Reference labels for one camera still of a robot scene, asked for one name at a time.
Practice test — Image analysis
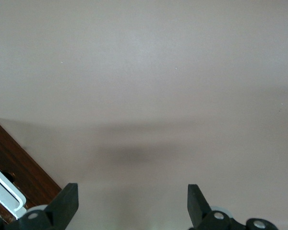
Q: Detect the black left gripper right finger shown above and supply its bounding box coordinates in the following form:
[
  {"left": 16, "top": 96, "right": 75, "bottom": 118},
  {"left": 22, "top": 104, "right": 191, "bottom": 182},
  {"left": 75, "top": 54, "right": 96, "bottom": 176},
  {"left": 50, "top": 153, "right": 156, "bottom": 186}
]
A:
[{"left": 187, "top": 184, "right": 233, "bottom": 230}]

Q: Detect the white drawer handle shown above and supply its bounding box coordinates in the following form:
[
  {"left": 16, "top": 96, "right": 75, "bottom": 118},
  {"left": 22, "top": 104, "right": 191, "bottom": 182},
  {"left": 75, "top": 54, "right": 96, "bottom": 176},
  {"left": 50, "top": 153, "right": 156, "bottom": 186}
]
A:
[{"left": 0, "top": 161, "right": 27, "bottom": 220}]

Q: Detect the brown wooden drawer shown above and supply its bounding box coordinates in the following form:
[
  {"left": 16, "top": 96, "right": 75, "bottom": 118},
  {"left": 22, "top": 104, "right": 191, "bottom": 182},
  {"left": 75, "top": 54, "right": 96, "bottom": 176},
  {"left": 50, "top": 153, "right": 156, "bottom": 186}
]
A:
[{"left": 0, "top": 117, "right": 63, "bottom": 224}]

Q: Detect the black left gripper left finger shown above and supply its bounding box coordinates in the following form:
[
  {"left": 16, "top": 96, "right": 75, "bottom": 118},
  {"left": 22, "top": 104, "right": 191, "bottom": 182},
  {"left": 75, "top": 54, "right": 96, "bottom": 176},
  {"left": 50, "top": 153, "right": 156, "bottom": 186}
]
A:
[{"left": 16, "top": 183, "right": 79, "bottom": 230}]

